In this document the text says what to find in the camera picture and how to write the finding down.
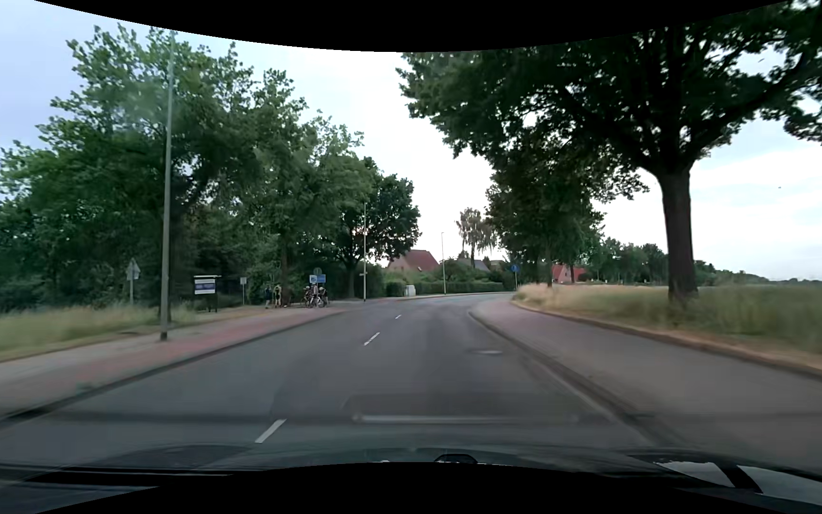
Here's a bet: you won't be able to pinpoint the red roofed house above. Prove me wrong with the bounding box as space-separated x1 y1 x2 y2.
387 249 440 273

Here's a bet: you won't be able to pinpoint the green hedge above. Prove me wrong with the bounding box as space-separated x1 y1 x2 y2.
384 279 508 298

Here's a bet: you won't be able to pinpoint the grey asphalt road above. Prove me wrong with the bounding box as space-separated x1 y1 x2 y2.
0 292 822 494

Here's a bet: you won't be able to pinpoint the group of people with bicycles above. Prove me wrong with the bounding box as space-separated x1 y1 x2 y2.
263 283 331 310

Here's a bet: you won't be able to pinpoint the row of roadside trees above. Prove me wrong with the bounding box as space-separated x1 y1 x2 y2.
484 143 669 288

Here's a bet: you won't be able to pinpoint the white and blue signboard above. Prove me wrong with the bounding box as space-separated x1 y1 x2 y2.
193 275 222 313

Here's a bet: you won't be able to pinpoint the car's own bonnet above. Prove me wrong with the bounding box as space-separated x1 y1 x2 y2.
0 446 822 514

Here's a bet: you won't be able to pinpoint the road markings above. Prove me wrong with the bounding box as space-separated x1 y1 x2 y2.
254 310 405 445

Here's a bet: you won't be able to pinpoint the row of green trees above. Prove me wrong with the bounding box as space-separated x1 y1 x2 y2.
0 25 422 316

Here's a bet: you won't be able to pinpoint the large dark roadside tree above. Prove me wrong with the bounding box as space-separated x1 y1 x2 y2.
398 0 822 306

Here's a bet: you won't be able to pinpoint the red paved cycle path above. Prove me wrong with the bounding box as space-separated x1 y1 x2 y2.
0 300 355 433

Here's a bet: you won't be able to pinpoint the dry grass verge with field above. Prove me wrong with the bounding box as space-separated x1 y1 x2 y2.
512 281 822 390

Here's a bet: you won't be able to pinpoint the tall grey lamp post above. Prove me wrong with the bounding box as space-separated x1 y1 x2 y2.
158 30 178 341

